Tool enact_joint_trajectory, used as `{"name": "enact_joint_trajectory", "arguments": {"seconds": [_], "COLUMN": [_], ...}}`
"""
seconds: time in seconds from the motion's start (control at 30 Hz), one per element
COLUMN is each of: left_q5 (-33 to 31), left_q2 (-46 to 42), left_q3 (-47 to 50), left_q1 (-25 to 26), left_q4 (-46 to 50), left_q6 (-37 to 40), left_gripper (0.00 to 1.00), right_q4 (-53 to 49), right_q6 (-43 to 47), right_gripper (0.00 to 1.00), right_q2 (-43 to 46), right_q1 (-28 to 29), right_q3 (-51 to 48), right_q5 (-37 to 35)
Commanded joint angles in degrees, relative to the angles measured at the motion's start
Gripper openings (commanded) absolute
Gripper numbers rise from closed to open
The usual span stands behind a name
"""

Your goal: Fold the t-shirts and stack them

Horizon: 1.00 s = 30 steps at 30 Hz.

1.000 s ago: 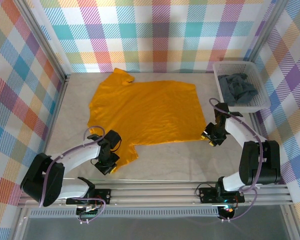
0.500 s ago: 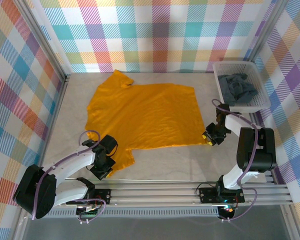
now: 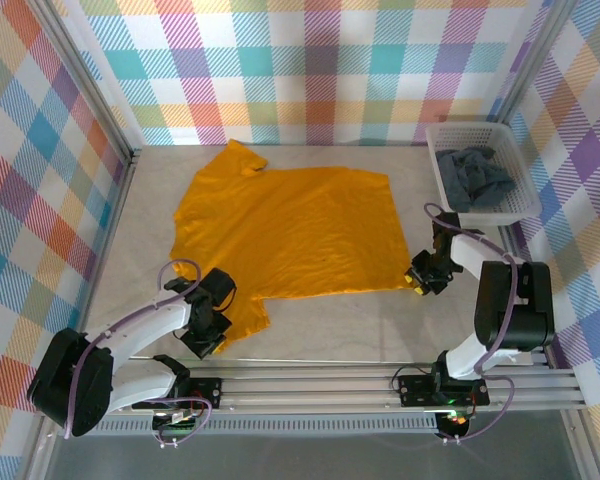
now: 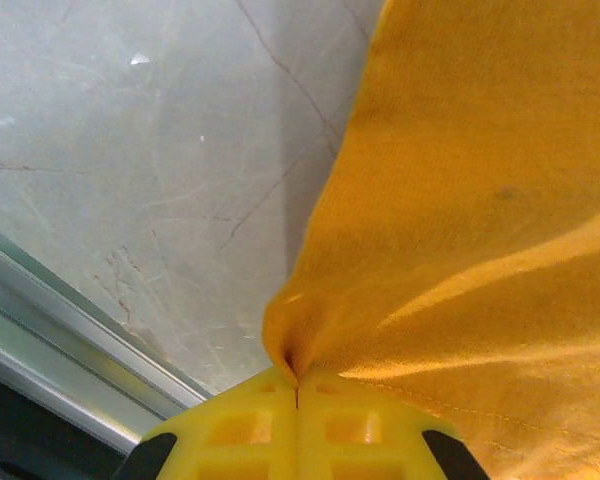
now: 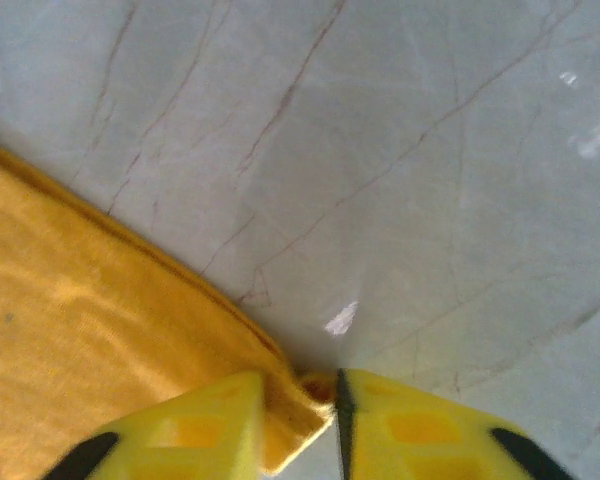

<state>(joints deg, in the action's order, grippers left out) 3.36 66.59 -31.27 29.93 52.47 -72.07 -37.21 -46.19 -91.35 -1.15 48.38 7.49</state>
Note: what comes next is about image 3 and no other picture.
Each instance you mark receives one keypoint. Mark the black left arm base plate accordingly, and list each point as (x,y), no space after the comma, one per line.
(207,392)

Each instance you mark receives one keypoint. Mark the yellow t-shirt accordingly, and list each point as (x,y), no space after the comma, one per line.
(300,230)

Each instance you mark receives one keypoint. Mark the aluminium frame post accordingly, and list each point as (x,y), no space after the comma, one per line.
(87,82)
(532,60)

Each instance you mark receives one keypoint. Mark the white plastic basket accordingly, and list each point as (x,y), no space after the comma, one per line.
(522,170)

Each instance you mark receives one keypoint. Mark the aluminium mounting rail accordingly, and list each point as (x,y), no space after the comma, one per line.
(305,387)

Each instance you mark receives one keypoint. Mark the aluminium lower frame bar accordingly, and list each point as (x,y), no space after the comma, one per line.
(582,445)
(37,455)

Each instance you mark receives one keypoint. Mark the right base wiring bundle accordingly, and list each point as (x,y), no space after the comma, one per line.
(455,422)

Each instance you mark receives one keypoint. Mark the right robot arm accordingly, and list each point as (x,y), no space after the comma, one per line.
(530,310)

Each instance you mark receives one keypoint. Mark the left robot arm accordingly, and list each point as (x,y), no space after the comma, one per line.
(75,385)

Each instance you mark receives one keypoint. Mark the base wiring bundle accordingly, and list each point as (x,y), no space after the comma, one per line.
(455,422)
(172,420)

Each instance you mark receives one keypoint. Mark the left base wiring bundle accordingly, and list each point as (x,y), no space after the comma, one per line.
(172,420)

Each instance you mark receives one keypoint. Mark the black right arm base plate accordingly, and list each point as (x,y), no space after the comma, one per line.
(415,390)

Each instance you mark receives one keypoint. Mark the grey-blue t-shirt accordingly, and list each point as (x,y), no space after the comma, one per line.
(472,177)

